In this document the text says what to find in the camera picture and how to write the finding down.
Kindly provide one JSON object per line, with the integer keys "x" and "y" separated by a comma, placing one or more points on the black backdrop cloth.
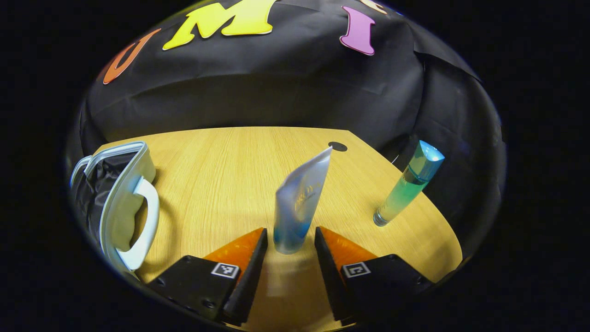
{"x": 258, "y": 83}

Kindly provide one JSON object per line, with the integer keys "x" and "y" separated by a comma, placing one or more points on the green bottle with blue cap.
{"x": 405, "y": 189}

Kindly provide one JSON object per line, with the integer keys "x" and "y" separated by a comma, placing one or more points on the pale blue hard-shell suitcase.
{"x": 126, "y": 203}

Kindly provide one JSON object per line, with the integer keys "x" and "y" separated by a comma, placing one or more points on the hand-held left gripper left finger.
{"x": 253, "y": 276}

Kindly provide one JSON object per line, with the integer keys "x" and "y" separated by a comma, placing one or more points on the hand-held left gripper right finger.
{"x": 328, "y": 276}

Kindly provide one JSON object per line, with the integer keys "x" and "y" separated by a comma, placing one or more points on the white and blue tube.
{"x": 297, "y": 203}

